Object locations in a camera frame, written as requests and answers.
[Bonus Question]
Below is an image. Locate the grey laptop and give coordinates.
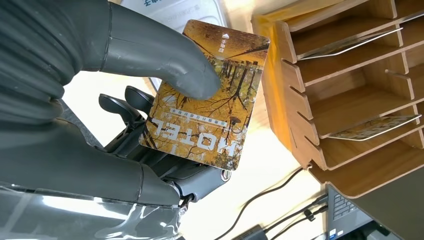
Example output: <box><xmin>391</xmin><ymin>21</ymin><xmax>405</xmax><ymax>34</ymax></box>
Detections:
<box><xmin>326</xmin><ymin>165</ymin><xmax>424</xmax><ymax>240</ymax></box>

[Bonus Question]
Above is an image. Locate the long black charging cable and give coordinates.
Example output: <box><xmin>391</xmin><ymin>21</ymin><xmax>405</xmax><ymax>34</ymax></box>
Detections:
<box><xmin>215</xmin><ymin>167</ymin><xmax>329</xmax><ymax>240</ymax></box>

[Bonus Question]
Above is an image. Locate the wooden card organizer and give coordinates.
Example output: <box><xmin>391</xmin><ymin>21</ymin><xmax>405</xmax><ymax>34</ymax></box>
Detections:
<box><xmin>251</xmin><ymin>0</ymin><xmax>424</xmax><ymax>200</ymax></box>

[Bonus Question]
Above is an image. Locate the grey card reader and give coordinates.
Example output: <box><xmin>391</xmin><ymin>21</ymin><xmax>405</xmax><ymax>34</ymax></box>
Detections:
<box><xmin>119</xmin><ymin>0</ymin><xmax>230</xmax><ymax>34</ymax></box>

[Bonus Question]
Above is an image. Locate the small black hub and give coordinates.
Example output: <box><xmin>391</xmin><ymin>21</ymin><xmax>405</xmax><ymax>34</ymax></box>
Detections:
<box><xmin>231</xmin><ymin>224</ymin><xmax>269</xmax><ymax>240</ymax></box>

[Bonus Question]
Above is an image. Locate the short black hub cable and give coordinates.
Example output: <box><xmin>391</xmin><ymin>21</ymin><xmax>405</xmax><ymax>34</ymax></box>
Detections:
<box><xmin>263</xmin><ymin>194</ymin><xmax>329</xmax><ymax>233</ymax></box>

